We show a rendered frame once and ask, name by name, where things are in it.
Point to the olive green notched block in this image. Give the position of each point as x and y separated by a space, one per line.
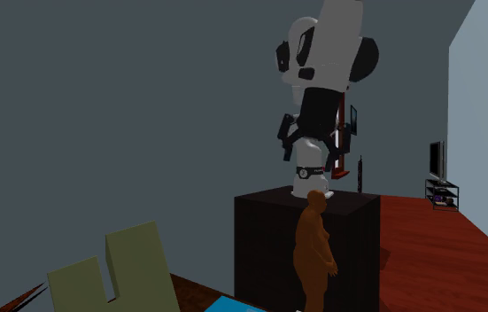
135 268

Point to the red upright stand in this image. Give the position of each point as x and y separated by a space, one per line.
342 173

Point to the orange human figure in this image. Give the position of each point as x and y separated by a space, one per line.
312 250

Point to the black thin upright bar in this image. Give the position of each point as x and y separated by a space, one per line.
360 175

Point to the blue flat thing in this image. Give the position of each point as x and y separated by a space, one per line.
230 306

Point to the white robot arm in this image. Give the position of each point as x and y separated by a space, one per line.
334 47

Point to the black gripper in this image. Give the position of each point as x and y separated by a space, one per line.
320 112

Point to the black flat panel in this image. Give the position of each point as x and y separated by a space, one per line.
353 120

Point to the dark robot stand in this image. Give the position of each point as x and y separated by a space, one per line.
265 242

